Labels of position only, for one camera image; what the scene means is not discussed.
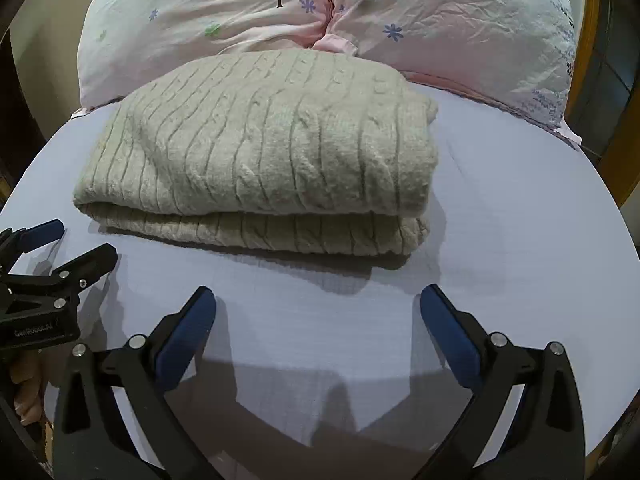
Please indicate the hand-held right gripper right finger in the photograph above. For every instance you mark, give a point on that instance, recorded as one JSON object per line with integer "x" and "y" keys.
{"x": 452, "y": 336}

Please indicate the pink floral pillow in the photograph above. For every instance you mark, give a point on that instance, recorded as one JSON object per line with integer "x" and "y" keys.
{"x": 460, "y": 30}
{"x": 205, "y": 20}

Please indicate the light blue bed sheet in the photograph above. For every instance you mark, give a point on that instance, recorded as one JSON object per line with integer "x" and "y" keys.
{"x": 320, "y": 320}

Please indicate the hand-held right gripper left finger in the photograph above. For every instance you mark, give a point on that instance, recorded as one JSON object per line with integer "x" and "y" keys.
{"x": 184, "y": 336}

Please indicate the person's left hand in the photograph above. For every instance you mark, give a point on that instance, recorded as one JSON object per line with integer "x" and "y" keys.
{"x": 26, "y": 385}

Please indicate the yellow wooden bed frame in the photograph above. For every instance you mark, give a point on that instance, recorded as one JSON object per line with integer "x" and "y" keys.
{"x": 612, "y": 110}

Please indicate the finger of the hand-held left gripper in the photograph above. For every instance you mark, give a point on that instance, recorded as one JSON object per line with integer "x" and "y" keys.
{"x": 42, "y": 232}
{"x": 92, "y": 259}

